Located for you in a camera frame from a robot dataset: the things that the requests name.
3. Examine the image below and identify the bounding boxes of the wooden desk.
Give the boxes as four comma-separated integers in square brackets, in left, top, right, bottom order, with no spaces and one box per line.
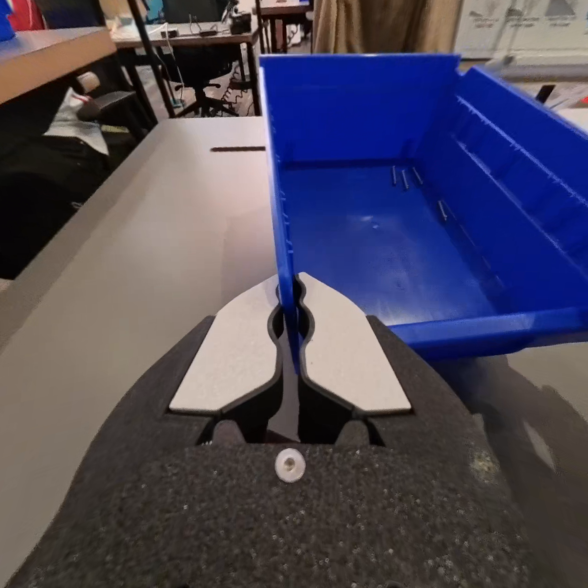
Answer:
[0,26,118,104]

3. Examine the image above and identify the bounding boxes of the black office chair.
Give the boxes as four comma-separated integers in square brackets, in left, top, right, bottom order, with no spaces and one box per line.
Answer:
[0,71,159,282]
[172,45,240,118]

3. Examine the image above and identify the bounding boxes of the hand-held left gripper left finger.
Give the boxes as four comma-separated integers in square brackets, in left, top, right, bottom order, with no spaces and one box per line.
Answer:
[168,275,283,412]

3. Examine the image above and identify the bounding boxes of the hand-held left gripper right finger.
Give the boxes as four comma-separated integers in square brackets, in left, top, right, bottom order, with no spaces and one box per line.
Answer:
[296,271,413,417]

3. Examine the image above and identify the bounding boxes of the coiled cable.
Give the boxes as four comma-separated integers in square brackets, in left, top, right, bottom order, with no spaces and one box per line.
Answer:
[220,76,259,115]

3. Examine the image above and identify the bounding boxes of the printed instruction sign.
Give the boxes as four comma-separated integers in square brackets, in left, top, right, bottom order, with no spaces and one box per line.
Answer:
[454,0,588,61]

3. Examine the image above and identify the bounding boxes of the grey top desk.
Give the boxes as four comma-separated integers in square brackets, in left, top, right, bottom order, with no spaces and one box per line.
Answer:
[111,21,261,118]

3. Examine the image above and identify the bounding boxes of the white cloth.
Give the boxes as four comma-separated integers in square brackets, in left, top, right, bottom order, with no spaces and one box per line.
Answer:
[43,87,112,155]

